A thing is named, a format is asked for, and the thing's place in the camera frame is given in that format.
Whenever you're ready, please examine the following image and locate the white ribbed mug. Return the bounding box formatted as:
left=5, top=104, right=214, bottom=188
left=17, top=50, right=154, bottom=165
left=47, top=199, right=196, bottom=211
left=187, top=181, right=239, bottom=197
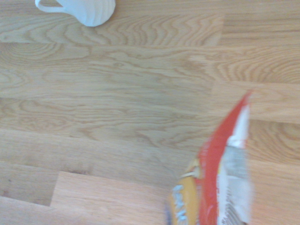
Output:
left=35, top=0, right=116, bottom=27

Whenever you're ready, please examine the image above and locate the red striped potato chip bag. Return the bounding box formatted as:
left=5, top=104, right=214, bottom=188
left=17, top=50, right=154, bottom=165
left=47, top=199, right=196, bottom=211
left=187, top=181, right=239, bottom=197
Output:
left=165, top=90, right=255, bottom=225

